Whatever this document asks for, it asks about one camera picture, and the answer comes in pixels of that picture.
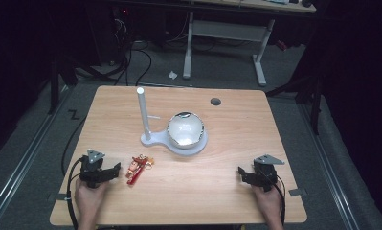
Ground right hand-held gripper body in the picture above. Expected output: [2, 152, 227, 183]
[253, 154, 286, 193]

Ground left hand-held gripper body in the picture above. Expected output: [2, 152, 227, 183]
[79, 149, 107, 189]

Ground red figurine keychain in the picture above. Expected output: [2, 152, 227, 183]
[125, 154, 155, 186]

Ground person's right hand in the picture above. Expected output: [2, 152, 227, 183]
[251, 181, 284, 224]

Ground person's left hand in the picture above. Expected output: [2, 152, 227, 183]
[74, 177, 109, 222]

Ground grey tape piece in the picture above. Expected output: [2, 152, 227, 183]
[288, 188, 308, 197]
[46, 192, 67, 203]

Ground white stand with pole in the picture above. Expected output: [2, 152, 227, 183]
[136, 86, 210, 157]

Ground white bowl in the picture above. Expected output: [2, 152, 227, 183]
[166, 111, 206, 150]

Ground black metal stand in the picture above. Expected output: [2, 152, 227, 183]
[47, 52, 79, 115]
[264, 71, 325, 136]

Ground white-framed wooden desk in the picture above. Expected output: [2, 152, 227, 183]
[182, 0, 317, 87]

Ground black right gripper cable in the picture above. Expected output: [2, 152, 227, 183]
[268, 172, 287, 226]

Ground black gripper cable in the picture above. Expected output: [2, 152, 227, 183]
[65, 156, 85, 230]
[268, 172, 287, 226]

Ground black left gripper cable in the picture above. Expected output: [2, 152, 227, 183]
[65, 156, 85, 230]

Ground black floor cable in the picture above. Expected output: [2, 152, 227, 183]
[60, 114, 88, 177]

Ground metal floor rail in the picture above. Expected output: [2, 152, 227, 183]
[0, 85, 72, 226]
[297, 103, 361, 230]

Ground bundle of black cables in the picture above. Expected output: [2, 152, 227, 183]
[113, 17, 153, 86]

